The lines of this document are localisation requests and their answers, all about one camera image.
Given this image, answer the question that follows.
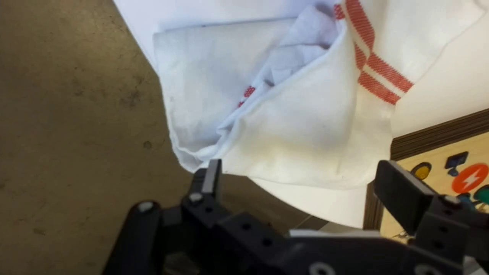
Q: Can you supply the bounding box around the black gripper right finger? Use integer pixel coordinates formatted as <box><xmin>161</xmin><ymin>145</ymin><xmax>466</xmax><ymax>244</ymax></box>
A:
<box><xmin>373</xmin><ymin>159</ymin><xmax>489</xmax><ymax>275</ymax></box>

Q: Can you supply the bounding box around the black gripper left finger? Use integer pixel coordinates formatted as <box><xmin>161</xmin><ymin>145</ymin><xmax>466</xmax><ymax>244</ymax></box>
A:
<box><xmin>103</xmin><ymin>157</ymin><xmax>295</xmax><ymax>275</ymax></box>

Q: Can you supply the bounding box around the white cloth with red stripes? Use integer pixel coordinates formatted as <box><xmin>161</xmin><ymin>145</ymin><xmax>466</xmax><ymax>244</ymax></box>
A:
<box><xmin>150</xmin><ymin>0</ymin><xmax>489</xmax><ymax>191</ymax></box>

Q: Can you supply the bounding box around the wooden toy activity board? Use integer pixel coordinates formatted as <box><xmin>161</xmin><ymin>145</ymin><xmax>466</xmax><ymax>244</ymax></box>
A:
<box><xmin>362</xmin><ymin>107</ymin><xmax>489</xmax><ymax>241</ymax></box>

